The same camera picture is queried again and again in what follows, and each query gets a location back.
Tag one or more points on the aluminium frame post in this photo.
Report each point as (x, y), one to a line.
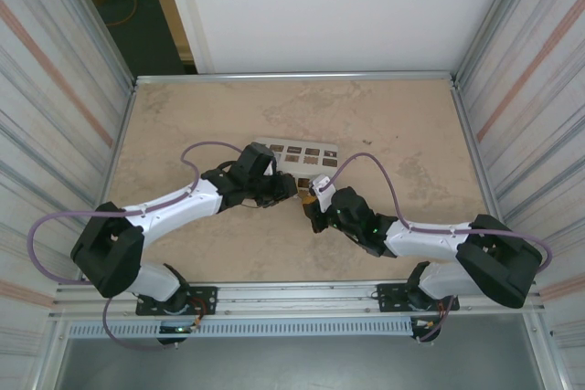
(489, 20)
(112, 49)

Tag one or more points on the white box with picture tiles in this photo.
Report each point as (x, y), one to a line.
(297, 143)

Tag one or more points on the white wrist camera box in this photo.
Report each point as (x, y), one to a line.
(322, 189)
(270, 170)

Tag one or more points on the aluminium table side rail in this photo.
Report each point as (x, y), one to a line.
(475, 148)
(128, 104)

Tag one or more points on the grey metal panel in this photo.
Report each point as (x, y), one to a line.
(297, 367)

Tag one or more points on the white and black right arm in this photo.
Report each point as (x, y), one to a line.
(425, 239)

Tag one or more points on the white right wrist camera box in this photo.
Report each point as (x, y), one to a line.
(322, 189)

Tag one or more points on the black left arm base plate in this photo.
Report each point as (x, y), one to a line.
(205, 294)

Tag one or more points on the aluminium table end rail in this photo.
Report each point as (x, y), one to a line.
(297, 76)

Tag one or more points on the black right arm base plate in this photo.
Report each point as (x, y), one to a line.
(388, 298)

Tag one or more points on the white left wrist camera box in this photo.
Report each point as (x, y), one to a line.
(270, 170)

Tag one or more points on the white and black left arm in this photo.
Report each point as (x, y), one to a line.
(183, 200)

